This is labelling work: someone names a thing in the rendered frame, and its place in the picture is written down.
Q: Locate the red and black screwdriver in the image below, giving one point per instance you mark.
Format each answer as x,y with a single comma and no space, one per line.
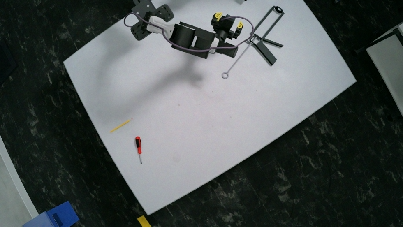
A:
138,143

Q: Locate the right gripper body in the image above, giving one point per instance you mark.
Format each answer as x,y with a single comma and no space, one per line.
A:
223,34

